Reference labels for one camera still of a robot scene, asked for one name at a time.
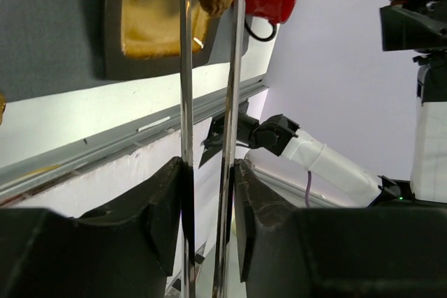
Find grey striped placemat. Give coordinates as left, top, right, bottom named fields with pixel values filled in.
left=1, top=0, right=107, bottom=102

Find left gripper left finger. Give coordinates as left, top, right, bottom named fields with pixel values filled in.
left=1, top=157, right=182, bottom=297

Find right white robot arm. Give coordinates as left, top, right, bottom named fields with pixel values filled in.
left=238, top=0, right=446, bottom=207

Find silver metal tongs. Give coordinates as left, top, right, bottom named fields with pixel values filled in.
left=179, top=0, right=245, bottom=297

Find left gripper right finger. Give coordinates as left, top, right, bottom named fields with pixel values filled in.
left=235, top=160, right=446, bottom=297

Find square brown ceramic plate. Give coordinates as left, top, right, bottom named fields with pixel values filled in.
left=103, top=0, right=233, bottom=81

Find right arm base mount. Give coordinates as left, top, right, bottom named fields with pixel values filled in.
left=198, top=102, right=266, bottom=170

